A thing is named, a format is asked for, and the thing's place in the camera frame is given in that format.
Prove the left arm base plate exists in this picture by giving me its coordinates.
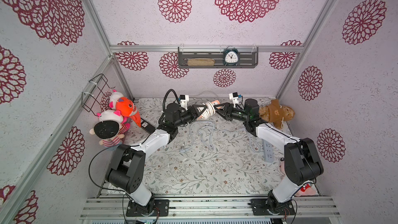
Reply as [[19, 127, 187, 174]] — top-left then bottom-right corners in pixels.
[[125, 199, 170, 217]]

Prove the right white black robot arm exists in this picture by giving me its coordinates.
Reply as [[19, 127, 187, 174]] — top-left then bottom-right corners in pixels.
[[214, 99, 324, 205]]

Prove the black faced striped plush doll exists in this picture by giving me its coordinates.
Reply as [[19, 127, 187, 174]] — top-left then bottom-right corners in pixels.
[[89, 110, 131, 147]]

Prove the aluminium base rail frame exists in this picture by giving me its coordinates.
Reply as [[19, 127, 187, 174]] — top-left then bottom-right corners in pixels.
[[77, 195, 342, 224]]

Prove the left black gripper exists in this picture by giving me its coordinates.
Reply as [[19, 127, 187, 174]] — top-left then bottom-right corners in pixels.
[[175, 104, 208, 128]]

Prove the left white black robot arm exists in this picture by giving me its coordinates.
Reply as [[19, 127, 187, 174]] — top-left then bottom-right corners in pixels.
[[105, 103, 208, 206]]

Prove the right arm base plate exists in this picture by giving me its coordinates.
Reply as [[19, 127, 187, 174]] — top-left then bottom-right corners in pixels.
[[248, 198, 296, 216]]

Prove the pink plush red dotted dress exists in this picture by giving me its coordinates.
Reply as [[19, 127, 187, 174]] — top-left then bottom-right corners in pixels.
[[279, 158, 318, 197]]

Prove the grey wall shelf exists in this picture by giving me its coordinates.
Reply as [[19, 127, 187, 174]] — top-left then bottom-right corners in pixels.
[[177, 46, 259, 68]]

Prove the black wire wall basket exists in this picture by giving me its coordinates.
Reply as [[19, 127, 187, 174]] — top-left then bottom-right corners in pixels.
[[80, 73, 115, 116]]

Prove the pink power strip white cord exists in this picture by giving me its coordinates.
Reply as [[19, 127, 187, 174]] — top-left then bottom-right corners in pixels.
[[196, 100, 222, 120]]

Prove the teal alarm clock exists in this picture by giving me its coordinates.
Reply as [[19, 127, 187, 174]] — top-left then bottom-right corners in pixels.
[[223, 48, 240, 66]]

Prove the tan pouch on shelf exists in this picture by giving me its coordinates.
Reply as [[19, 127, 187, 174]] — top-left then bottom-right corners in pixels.
[[187, 58, 215, 66]]

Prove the floral table mat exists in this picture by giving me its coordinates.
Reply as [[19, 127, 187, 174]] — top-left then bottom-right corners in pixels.
[[142, 115, 284, 195]]

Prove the brown teddy bear plush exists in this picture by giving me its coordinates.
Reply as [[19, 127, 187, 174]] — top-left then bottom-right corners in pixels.
[[259, 99, 295, 130]]

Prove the light blue power strip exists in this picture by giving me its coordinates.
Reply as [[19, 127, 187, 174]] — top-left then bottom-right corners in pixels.
[[180, 119, 276, 164]]

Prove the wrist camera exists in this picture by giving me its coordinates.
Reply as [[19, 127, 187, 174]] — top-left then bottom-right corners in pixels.
[[179, 94, 189, 110], [229, 92, 243, 107]]

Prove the orange fish plush toy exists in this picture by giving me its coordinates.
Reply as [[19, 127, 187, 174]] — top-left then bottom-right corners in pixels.
[[109, 90, 142, 128]]

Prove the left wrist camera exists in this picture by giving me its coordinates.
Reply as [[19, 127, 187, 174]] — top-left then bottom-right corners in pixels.
[[179, 94, 189, 110]]

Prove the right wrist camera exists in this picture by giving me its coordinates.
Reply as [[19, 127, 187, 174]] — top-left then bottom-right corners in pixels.
[[229, 92, 243, 107]]

